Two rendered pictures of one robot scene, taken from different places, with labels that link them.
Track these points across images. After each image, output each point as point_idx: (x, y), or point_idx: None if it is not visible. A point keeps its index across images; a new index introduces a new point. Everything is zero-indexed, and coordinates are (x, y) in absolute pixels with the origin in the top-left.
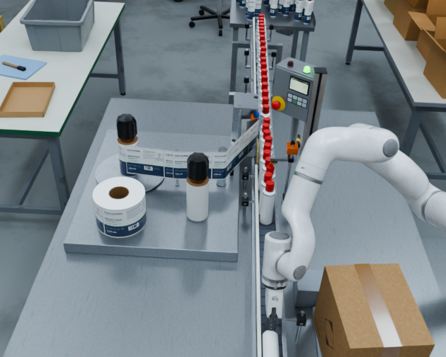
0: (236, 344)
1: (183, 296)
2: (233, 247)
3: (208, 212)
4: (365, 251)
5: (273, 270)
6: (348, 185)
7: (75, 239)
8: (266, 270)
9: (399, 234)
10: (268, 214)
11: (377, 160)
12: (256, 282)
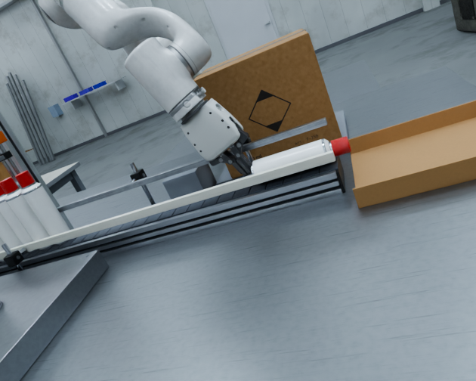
0: (257, 227)
1: (140, 311)
2: (85, 255)
3: None
4: (157, 182)
5: (184, 74)
6: (66, 212)
7: None
8: (178, 85)
9: (149, 172)
10: (61, 218)
11: None
12: (166, 202)
